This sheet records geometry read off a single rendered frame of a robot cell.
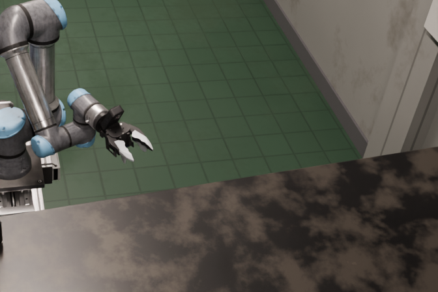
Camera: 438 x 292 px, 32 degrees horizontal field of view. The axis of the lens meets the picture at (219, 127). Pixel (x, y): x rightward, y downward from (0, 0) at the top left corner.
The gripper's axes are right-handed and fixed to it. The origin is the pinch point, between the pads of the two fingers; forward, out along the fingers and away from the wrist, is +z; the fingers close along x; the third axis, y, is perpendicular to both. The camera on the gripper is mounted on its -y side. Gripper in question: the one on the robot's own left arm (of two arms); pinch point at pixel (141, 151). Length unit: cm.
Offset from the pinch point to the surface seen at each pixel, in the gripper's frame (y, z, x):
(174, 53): 171, -199, -173
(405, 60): 83, -31, -192
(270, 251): -60, 81, 31
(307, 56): 172, -138, -245
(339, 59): 146, -100, -232
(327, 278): -59, 90, 27
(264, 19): 184, -199, -263
